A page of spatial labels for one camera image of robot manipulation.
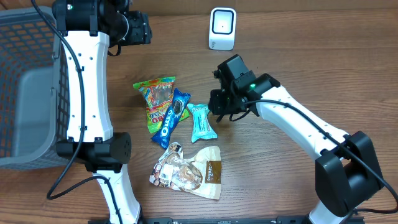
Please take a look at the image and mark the light teal snack packet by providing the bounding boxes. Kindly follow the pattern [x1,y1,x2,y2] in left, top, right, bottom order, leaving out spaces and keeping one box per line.
[187,103,218,143]

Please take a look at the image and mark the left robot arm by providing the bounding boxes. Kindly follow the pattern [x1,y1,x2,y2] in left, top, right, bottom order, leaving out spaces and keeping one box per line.
[52,0,152,223]

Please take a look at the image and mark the green Haribo gummy bag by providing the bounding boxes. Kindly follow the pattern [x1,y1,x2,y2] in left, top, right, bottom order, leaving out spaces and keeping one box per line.
[133,77,175,134]

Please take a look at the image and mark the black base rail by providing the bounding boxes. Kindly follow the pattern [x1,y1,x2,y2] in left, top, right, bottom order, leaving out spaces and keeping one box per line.
[88,215,366,224]

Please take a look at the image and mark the blue Oreo cookie packet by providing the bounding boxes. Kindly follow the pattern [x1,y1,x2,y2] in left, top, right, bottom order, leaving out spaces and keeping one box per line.
[151,88,191,149]

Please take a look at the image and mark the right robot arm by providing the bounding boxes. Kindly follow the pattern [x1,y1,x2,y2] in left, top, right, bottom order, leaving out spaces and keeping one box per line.
[208,55,384,223]

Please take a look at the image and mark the white barcode scanner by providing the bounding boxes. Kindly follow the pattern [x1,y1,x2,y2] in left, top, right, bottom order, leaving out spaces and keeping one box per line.
[208,7,237,51]

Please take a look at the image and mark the grey plastic shopping basket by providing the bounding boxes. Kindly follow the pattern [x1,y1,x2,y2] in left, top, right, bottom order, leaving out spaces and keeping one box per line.
[1,7,70,170]

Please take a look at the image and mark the beige brown cookie bag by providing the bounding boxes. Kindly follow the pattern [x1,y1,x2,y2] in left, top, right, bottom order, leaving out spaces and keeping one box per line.
[149,142,222,200]

